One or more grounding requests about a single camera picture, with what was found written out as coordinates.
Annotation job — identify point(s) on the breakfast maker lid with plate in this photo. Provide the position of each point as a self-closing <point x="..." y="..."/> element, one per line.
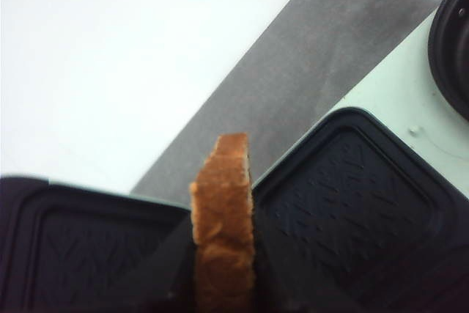
<point x="66" y="249"/>

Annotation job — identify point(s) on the white bread slice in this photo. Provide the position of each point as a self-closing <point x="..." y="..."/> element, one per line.
<point x="222" y="228"/>

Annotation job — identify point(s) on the black round frying pan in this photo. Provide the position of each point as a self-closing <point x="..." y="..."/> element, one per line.
<point x="448" y="53"/>

